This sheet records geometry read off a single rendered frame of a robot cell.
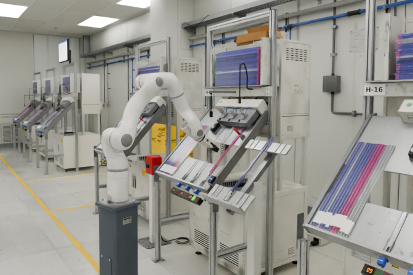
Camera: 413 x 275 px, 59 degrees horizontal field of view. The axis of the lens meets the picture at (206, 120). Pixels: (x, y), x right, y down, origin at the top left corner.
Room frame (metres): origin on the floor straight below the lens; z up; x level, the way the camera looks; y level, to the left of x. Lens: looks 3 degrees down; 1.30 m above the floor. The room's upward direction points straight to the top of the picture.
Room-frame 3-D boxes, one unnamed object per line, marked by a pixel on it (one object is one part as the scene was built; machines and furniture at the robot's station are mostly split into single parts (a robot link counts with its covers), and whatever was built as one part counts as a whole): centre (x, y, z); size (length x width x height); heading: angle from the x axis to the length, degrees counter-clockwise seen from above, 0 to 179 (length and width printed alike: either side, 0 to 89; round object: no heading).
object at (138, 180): (3.97, 0.65, 0.66); 1.01 x 0.73 x 1.31; 125
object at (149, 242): (3.22, 0.47, 0.39); 0.24 x 0.24 x 0.78; 35
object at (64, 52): (6.64, 2.52, 2.10); 0.58 x 0.14 x 0.41; 35
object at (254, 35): (3.04, -0.44, 1.82); 0.68 x 0.30 x 0.20; 35
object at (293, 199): (2.90, -0.33, 0.31); 0.70 x 0.65 x 0.62; 35
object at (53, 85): (7.91, 3.24, 0.95); 1.37 x 0.82 x 1.90; 125
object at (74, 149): (6.73, 2.40, 0.95); 1.36 x 0.82 x 1.90; 125
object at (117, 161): (2.09, 0.53, 1.00); 0.19 x 0.12 x 0.24; 42
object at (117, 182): (2.06, 0.50, 0.79); 0.19 x 0.19 x 0.18
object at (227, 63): (2.78, -0.26, 1.52); 0.51 x 0.13 x 0.27; 35
